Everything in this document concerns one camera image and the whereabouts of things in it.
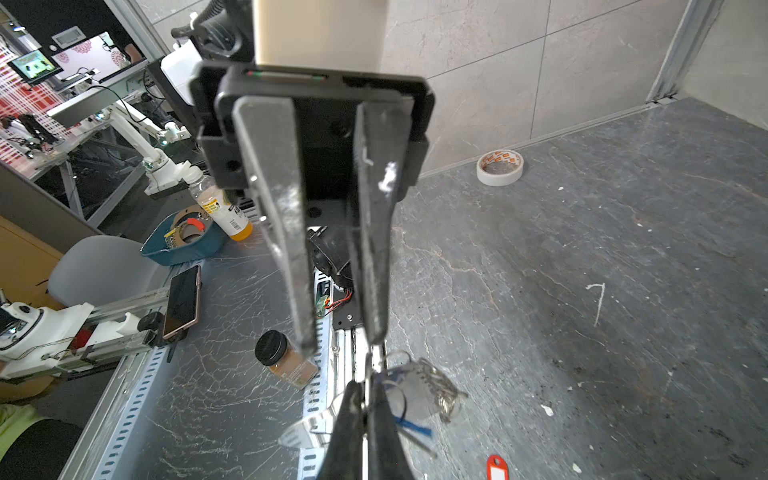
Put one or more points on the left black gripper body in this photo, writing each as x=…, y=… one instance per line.
x=312, y=144

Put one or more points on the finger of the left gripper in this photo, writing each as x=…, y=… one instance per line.
x=379, y=151
x=266, y=132

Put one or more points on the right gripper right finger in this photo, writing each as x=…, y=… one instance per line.
x=386, y=458

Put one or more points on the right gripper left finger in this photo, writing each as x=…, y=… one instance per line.
x=344, y=457

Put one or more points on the blue key tag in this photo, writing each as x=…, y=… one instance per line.
x=414, y=428

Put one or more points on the red key tag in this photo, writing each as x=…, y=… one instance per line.
x=497, y=468

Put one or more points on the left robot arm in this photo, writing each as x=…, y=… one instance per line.
x=180, y=66

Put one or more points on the small split key rings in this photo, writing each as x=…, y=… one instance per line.
x=432, y=384

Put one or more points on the juice bottle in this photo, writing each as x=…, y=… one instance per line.
x=227, y=215

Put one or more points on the masking tape roll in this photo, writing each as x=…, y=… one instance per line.
x=500, y=168

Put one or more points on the teal tray with tape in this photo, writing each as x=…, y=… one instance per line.
x=185, y=236

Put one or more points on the black capped jar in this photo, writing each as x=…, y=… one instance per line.
x=275, y=352

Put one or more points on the smartphone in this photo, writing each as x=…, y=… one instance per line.
x=183, y=304

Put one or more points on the grey office chair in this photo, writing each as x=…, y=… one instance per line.
x=103, y=269

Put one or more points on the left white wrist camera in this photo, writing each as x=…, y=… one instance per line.
x=325, y=34

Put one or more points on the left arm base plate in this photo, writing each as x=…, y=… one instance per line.
x=348, y=315

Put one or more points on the aluminium mounting rail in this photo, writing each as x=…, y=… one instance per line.
x=204, y=407

